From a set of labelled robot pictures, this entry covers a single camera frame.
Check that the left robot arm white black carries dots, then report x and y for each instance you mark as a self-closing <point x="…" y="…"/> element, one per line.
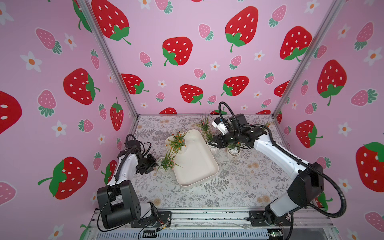
<point x="118" y="201"/>

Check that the white rectangular storage tray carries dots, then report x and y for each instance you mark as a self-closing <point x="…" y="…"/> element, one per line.
<point x="195" y="162"/>

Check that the pink flower plant pot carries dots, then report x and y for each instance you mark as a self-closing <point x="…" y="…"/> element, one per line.
<point x="168" y="161"/>

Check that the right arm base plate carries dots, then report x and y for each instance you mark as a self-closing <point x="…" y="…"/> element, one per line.
<point x="268" y="219"/>

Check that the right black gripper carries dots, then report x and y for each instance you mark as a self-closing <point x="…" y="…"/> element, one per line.
<point x="226" y="141"/>

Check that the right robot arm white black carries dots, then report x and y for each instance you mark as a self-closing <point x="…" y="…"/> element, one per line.
<point x="308" y="179"/>

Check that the orange pink flower potted plant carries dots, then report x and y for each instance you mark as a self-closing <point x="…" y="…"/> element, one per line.
<point x="233" y="151"/>

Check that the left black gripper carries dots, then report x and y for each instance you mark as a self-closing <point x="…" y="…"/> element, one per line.
<point x="152" y="162"/>

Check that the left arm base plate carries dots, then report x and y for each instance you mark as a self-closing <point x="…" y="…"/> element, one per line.
<point x="160" y="219"/>

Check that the aluminium front rail frame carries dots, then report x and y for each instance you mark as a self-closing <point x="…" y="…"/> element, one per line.
<point x="220" y="224"/>

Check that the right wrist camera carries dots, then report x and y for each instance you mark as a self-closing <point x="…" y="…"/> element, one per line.
<point x="230" y="125"/>

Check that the back left pink potted plant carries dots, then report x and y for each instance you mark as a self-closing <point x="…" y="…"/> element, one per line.
<point x="204" y="124"/>

